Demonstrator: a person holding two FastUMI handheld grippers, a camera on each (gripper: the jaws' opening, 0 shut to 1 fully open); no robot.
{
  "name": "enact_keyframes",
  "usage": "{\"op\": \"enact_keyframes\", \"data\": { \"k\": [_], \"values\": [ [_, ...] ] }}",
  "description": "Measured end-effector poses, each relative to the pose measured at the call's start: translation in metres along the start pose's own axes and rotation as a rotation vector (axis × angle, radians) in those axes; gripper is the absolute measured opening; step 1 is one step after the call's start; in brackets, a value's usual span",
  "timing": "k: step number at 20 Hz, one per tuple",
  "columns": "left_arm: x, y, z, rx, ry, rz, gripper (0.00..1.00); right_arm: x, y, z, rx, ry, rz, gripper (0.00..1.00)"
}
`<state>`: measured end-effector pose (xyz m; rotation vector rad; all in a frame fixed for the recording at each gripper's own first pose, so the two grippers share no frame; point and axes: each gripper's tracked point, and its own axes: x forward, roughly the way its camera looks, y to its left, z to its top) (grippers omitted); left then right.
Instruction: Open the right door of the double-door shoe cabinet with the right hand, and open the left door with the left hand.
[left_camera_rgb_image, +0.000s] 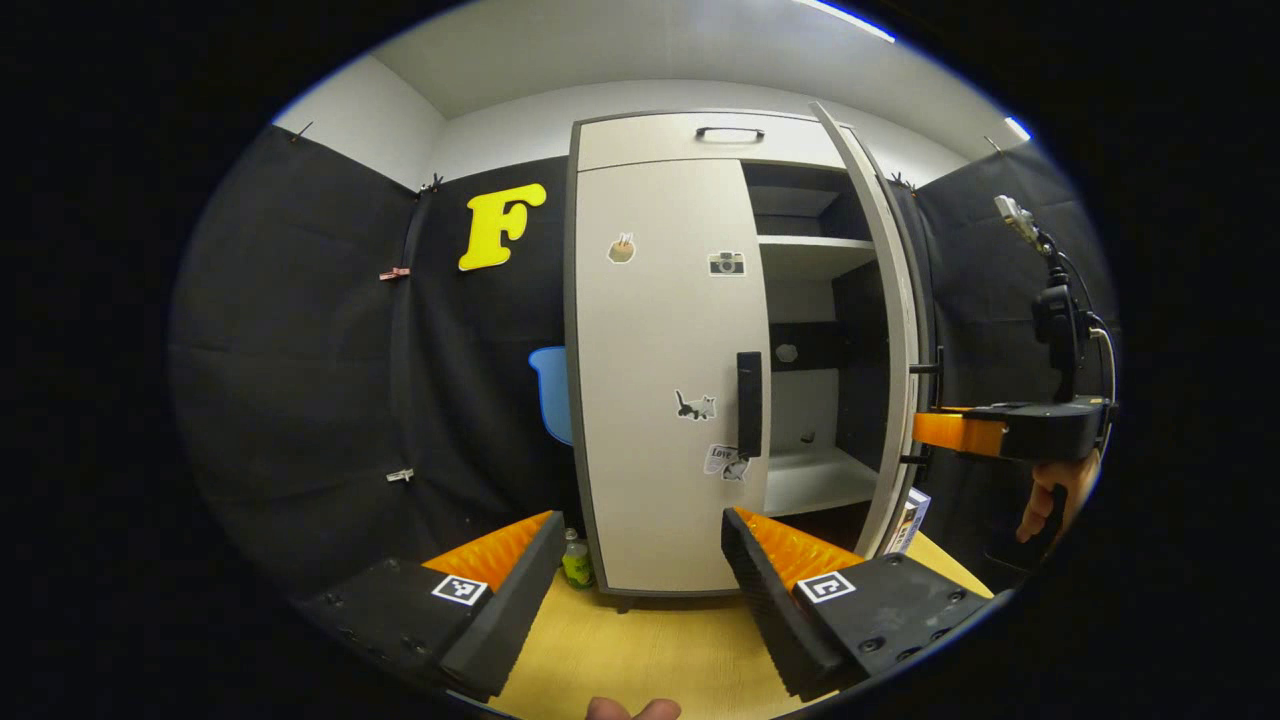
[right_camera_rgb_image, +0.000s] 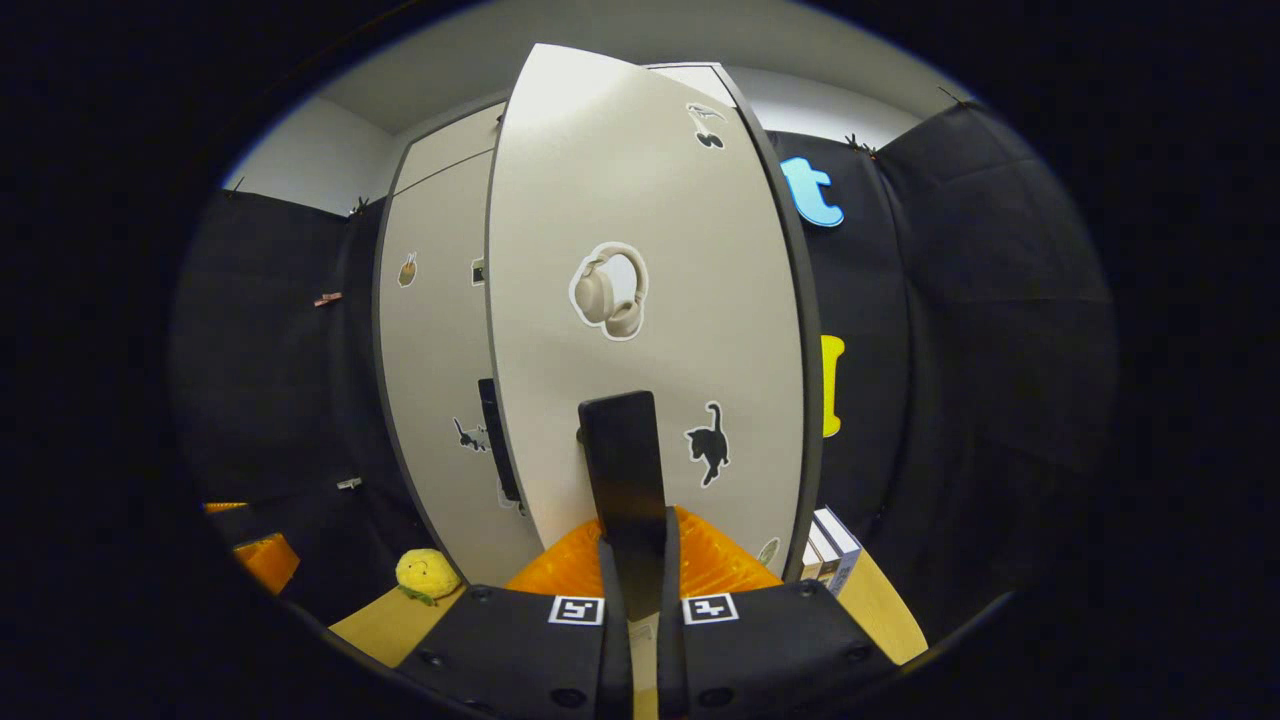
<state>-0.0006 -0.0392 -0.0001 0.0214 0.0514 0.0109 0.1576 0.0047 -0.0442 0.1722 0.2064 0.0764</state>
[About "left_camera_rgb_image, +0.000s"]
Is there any black backdrop cloth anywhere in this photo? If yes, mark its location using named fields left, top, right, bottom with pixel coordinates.
left=168, top=125, right=1119, bottom=601

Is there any white cabinet shelf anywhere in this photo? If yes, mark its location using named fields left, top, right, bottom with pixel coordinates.
left=757, top=235, right=879, bottom=281
left=765, top=447, right=881, bottom=518

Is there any black door handle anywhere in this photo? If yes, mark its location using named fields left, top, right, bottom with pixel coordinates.
left=737, top=351, right=763, bottom=459
left=898, top=345, right=947, bottom=471

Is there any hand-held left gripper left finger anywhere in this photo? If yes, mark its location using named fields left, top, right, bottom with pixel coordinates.
left=295, top=510, right=568, bottom=704

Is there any small white blue box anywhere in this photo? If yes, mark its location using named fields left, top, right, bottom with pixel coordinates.
left=885, top=487, right=932, bottom=556

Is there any beige double-door shoe cabinet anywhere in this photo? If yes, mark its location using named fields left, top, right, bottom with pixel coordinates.
left=563, top=100, right=947, bottom=613

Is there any beige cabinet flap panel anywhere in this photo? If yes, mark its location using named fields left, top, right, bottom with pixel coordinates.
left=577, top=112, right=851, bottom=173

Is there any green drink bottle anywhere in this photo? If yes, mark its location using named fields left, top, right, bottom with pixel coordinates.
left=561, top=530, right=596, bottom=589

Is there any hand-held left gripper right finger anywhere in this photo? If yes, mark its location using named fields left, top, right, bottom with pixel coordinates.
left=721, top=507, right=1001, bottom=703

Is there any long ceiling light strip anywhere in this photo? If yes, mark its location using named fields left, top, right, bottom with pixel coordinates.
left=790, top=0, right=898, bottom=43

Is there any beige cabinet door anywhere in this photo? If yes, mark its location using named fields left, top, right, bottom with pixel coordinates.
left=810, top=100, right=923, bottom=559
left=572, top=160, right=771, bottom=593

